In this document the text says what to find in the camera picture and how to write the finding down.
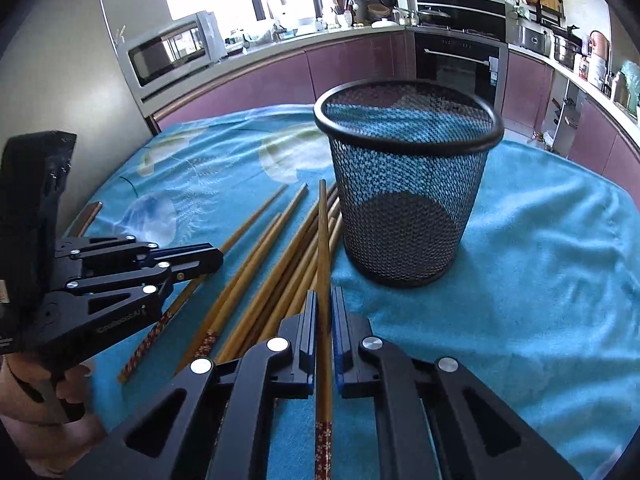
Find silver microwave oven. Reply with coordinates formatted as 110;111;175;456
117;11;227;103

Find black built-in oven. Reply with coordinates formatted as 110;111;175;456
414;0;508;110

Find bamboo chopstick red floral end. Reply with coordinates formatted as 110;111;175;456
314;180;332;479

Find brown chair back edge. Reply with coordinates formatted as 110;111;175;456
70;202;103;237

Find bamboo chopstick pile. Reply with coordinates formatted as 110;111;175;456
233;215;319;359

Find person's left hand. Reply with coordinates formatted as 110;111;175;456
1;353;106;479

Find black mesh utensil holder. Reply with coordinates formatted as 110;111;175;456
314;78;504;288

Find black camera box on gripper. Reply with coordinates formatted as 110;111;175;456
1;130;77;354

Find purple kitchen cabinets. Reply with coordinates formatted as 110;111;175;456
150;28;639;198

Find steel pot on counter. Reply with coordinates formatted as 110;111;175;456
553;35;582;70

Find blue printed tablecloth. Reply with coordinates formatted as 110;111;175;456
89;105;639;479

